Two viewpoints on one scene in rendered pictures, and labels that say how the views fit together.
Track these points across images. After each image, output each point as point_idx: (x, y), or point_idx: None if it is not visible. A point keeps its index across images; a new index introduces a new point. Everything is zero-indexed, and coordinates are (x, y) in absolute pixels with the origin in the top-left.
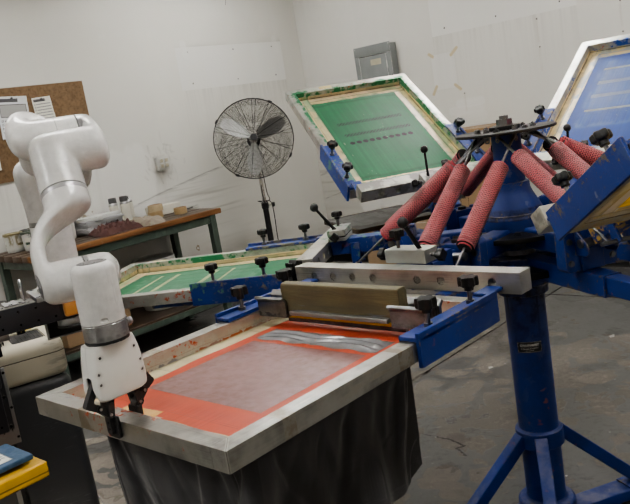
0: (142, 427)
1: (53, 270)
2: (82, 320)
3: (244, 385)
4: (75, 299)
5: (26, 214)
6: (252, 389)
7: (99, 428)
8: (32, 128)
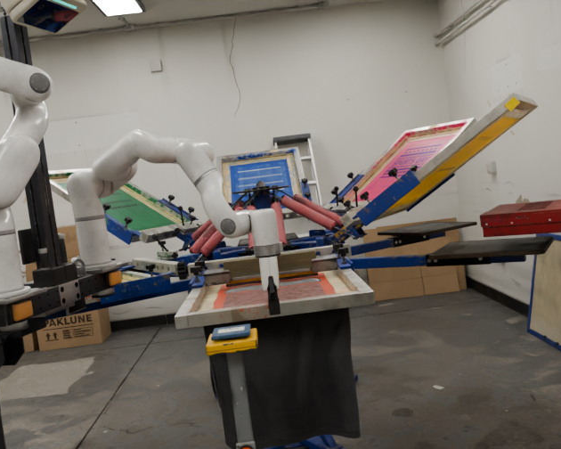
0: (301, 300)
1: (239, 215)
2: (265, 241)
3: (284, 297)
4: (260, 229)
5: (81, 210)
6: (294, 297)
7: (254, 315)
8: (161, 139)
